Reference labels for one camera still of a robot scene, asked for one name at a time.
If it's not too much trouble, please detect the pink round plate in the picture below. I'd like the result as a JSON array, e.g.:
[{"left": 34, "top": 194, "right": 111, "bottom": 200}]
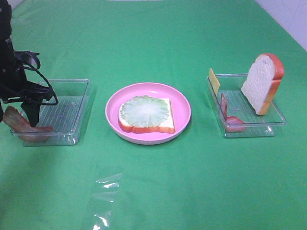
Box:
[{"left": 105, "top": 82, "right": 191, "bottom": 145}]

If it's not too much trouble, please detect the left clear plastic tray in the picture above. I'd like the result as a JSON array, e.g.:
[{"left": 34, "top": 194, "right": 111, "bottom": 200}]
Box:
[{"left": 11, "top": 79, "right": 91, "bottom": 146}]

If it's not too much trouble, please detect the yellow cheese slice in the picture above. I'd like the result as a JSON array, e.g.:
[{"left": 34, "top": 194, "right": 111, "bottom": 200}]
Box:
[{"left": 209, "top": 68, "right": 220, "bottom": 96}]

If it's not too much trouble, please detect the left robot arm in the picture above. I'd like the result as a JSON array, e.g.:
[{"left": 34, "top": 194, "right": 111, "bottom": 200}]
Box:
[{"left": 0, "top": 0, "right": 58, "bottom": 127}]

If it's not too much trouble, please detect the green tablecloth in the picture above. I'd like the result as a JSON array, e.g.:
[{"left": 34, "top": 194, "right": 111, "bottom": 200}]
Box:
[{"left": 0, "top": 0, "right": 307, "bottom": 230}]

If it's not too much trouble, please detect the green lettuce leaf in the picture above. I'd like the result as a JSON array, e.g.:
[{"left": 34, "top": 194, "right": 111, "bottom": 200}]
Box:
[{"left": 119, "top": 95, "right": 170, "bottom": 128}]

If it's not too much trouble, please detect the right clear plastic tray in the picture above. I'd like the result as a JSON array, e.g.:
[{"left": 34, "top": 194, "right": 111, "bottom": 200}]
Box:
[{"left": 207, "top": 73, "right": 286, "bottom": 138}]

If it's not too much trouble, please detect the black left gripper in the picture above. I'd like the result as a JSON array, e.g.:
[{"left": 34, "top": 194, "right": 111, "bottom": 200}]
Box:
[{"left": 0, "top": 37, "right": 52, "bottom": 127}]

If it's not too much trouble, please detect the bacon strip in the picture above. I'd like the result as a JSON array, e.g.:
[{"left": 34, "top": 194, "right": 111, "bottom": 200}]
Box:
[
  {"left": 3, "top": 105, "right": 53, "bottom": 142},
  {"left": 220, "top": 94, "right": 245, "bottom": 132}
]

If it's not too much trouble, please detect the bread slice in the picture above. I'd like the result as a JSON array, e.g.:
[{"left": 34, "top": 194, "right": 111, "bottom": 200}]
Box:
[
  {"left": 241, "top": 53, "right": 284, "bottom": 115},
  {"left": 118, "top": 98, "right": 176, "bottom": 134}
]

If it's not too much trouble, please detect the clear plastic tray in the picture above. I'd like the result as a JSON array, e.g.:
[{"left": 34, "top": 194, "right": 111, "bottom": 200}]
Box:
[
  {"left": 207, "top": 73, "right": 286, "bottom": 138},
  {"left": 11, "top": 79, "right": 91, "bottom": 146}
]

